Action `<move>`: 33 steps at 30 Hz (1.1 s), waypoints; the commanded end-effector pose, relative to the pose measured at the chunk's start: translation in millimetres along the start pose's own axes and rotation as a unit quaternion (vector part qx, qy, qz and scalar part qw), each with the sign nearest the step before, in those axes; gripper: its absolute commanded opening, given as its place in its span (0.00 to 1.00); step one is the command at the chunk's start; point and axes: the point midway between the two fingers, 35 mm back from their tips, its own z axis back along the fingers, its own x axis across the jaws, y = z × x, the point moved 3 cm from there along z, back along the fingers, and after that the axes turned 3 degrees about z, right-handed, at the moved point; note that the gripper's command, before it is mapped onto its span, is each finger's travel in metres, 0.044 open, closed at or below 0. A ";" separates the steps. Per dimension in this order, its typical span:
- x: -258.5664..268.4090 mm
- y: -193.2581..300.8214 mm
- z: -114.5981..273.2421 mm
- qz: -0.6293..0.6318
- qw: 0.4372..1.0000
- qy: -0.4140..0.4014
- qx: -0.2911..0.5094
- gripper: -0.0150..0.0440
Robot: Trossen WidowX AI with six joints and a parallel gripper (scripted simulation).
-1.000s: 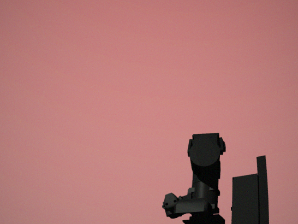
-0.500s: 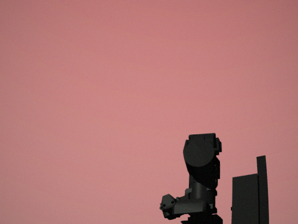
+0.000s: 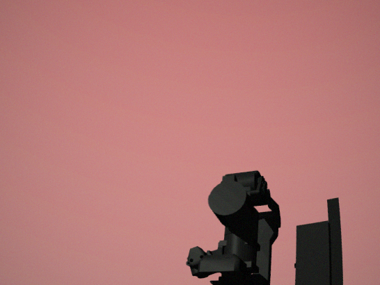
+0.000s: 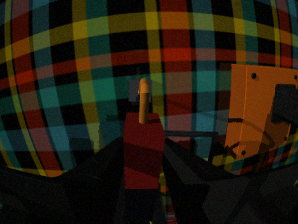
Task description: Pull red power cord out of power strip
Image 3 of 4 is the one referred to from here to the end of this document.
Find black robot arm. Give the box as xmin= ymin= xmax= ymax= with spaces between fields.
xmin=186 ymin=171 xmax=281 ymax=285

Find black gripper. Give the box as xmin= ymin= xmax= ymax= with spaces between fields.
xmin=198 ymin=232 xmax=268 ymax=285

